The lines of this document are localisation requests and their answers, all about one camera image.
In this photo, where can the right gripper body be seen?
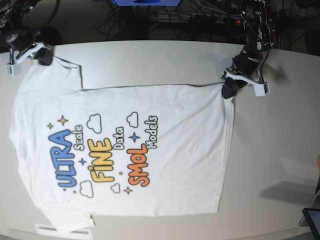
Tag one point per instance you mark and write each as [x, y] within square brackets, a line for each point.
[23, 44]

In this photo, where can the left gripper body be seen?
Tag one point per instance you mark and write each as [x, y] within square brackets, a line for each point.
[246, 62]

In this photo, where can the white printed T-shirt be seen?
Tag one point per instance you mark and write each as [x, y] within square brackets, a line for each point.
[146, 151]

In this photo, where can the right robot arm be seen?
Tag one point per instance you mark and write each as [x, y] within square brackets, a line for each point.
[17, 15]

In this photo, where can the black tablet screen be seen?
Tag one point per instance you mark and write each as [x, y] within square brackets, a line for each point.
[312, 217]

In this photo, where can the white paper label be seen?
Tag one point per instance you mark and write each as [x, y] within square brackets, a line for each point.
[51, 231]

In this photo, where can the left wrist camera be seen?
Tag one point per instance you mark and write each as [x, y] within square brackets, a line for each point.
[13, 69]

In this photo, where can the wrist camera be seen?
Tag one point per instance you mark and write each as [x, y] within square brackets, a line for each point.
[13, 69]
[261, 89]

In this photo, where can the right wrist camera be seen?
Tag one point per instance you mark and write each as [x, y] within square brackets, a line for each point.
[261, 89]

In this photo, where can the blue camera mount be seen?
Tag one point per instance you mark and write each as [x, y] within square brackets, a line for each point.
[122, 3]

